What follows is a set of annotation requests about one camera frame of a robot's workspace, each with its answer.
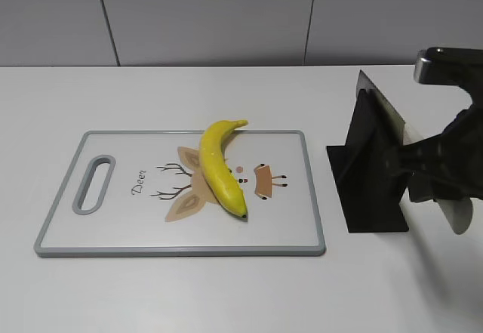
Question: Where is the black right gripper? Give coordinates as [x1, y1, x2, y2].
[388, 77, 482, 202]

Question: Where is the grey-handled kitchen knife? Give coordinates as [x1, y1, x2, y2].
[357, 70, 473, 235]

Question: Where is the yellow plastic banana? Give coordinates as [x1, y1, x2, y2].
[198, 119, 248, 220]

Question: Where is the black knife stand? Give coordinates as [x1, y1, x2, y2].
[326, 89, 408, 233]

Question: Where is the white grey-rimmed cutting board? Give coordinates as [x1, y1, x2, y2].
[34, 130, 326, 257]

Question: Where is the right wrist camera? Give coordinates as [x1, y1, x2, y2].
[414, 47, 482, 86]

